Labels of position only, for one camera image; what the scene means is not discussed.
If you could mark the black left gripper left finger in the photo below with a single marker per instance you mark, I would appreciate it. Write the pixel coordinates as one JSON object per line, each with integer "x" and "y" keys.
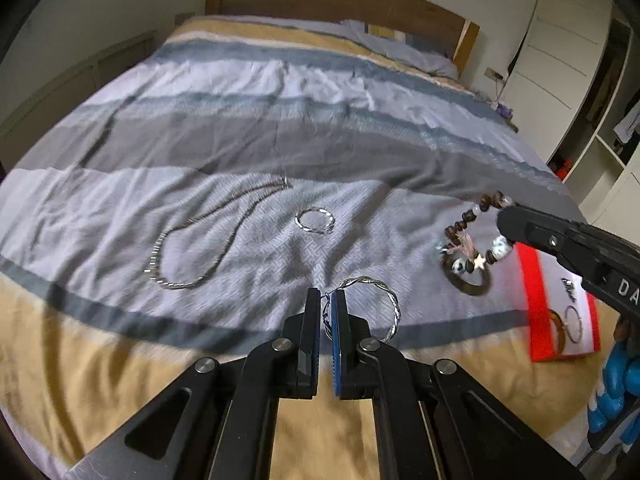
{"x": 215, "y": 420}

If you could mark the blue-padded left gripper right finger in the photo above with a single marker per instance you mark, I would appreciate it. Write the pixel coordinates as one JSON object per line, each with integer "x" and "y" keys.
{"x": 433, "y": 421}

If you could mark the amber bangle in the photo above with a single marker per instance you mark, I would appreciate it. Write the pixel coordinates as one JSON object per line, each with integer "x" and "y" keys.
{"x": 559, "y": 331}

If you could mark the blue gloved hand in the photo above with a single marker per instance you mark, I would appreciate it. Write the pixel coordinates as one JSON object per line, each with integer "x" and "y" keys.
{"x": 619, "y": 378}

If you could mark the red white box lid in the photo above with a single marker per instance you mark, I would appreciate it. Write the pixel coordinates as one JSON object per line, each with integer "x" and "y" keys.
{"x": 547, "y": 285}

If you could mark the dark green jade bangle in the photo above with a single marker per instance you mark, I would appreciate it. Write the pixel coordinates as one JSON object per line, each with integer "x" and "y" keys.
{"x": 460, "y": 273}

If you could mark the white wardrobe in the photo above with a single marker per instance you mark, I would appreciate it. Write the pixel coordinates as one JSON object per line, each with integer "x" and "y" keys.
{"x": 575, "y": 79}

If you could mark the wooden nightstand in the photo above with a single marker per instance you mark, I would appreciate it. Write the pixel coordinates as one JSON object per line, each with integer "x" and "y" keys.
{"x": 506, "y": 113}

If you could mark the striped bed duvet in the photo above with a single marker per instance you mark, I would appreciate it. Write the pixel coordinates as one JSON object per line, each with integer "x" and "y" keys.
{"x": 187, "y": 207}

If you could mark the grey striped pillow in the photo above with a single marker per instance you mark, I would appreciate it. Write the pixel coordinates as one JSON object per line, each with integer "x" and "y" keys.
{"x": 409, "y": 49}

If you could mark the wooden headboard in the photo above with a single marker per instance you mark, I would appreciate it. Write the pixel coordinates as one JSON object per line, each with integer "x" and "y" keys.
{"x": 422, "y": 25}

